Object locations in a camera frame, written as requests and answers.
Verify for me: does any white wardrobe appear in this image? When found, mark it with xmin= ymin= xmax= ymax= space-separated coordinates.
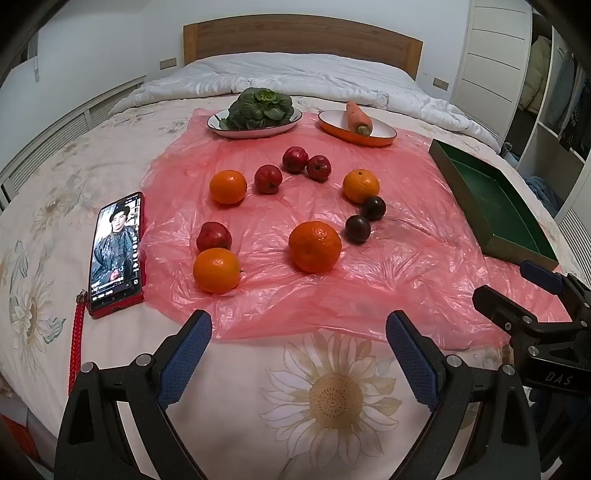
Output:
xmin=452 ymin=0 xmax=536 ymax=116

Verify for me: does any white wall panel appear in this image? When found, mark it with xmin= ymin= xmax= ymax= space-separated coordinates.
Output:
xmin=0 ymin=76 xmax=146 ymax=208

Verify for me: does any red braided lanyard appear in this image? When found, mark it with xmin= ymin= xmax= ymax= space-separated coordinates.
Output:
xmin=68 ymin=291 xmax=88 ymax=395

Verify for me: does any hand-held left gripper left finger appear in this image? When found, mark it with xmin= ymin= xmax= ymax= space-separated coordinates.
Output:
xmin=54 ymin=309 xmax=214 ymax=480

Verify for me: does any pink plastic sheet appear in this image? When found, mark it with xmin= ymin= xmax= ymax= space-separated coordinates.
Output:
xmin=141 ymin=108 xmax=573 ymax=352

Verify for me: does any wooden headboard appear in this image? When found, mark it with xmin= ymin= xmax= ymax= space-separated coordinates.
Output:
xmin=183 ymin=17 xmax=424 ymax=79

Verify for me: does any dark plum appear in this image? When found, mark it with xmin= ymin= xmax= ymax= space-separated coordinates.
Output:
xmin=361 ymin=196 xmax=387 ymax=221
xmin=345 ymin=215 xmax=372 ymax=244

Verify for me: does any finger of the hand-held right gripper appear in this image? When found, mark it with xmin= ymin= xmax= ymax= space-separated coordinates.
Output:
xmin=472 ymin=285 xmax=578 ymax=340
xmin=519 ymin=260 xmax=591 ymax=319

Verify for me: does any green tray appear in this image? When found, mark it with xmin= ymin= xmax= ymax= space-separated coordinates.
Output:
xmin=428 ymin=138 xmax=560 ymax=273

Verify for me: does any open shelf with clothes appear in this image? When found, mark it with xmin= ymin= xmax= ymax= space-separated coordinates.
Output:
xmin=508 ymin=14 xmax=591 ymax=222

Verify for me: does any red apple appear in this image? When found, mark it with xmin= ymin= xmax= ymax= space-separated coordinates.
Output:
xmin=307 ymin=155 xmax=332 ymax=182
xmin=196 ymin=222 xmax=233 ymax=252
xmin=282 ymin=146 xmax=310 ymax=174
xmin=254 ymin=165 xmax=283 ymax=195

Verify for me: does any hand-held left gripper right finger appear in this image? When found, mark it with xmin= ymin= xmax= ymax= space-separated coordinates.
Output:
xmin=385 ymin=310 xmax=541 ymax=480

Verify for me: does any white plate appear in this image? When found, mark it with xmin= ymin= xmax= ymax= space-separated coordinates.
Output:
xmin=207 ymin=108 xmax=304 ymax=139

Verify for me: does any blue towel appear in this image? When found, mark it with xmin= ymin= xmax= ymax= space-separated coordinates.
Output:
xmin=524 ymin=175 xmax=561 ymax=217

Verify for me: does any floral bed sheet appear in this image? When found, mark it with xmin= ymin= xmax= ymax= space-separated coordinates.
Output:
xmin=0 ymin=88 xmax=591 ymax=480

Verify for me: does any orange enamel dish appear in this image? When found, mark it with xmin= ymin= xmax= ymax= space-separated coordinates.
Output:
xmin=318 ymin=110 xmax=398 ymax=147

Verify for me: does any phone in red case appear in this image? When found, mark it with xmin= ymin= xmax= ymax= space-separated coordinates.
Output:
xmin=88 ymin=191 xmax=146 ymax=319

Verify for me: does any orange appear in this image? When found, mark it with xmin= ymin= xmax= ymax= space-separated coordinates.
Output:
xmin=209 ymin=170 xmax=248 ymax=206
xmin=288 ymin=220 xmax=343 ymax=274
xmin=342 ymin=169 xmax=380 ymax=204
xmin=193 ymin=247 xmax=242 ymax=295

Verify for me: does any white duvet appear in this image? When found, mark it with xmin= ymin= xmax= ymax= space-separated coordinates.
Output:
xmin=113 ymin=54 xmax=502 ymax=153

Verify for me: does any carrot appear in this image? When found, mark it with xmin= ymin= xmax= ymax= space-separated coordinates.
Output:
xmin=345 ymin=100 xmax=373 ymax=137

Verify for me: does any green leafy vegetable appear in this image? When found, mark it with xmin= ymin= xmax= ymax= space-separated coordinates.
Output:
xmin=219 ymin=88 xmax=295 ymax=131

